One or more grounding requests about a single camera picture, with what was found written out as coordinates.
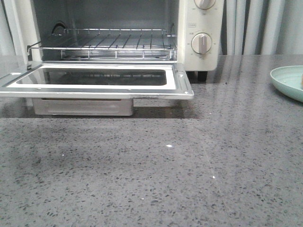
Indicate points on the glass oven door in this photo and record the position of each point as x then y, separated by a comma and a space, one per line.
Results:
97, 80

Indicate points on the lower beige oven knob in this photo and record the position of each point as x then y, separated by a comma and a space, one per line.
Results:
201, 43

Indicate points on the beige oven knob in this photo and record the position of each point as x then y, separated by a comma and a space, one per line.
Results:
201, 43
204, 4

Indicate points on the metal oven crumb tray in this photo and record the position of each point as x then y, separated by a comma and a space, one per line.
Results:
82, 107

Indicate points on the cream Toshiba toaster oven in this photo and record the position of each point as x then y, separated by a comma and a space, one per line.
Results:
29, 21

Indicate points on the upper beige oven knob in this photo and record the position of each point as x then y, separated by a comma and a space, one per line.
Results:
204, 4

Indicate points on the light green round plate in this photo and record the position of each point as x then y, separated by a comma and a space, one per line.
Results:
287, 80

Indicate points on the metal wire oven rack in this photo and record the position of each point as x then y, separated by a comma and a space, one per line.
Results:
92, 44

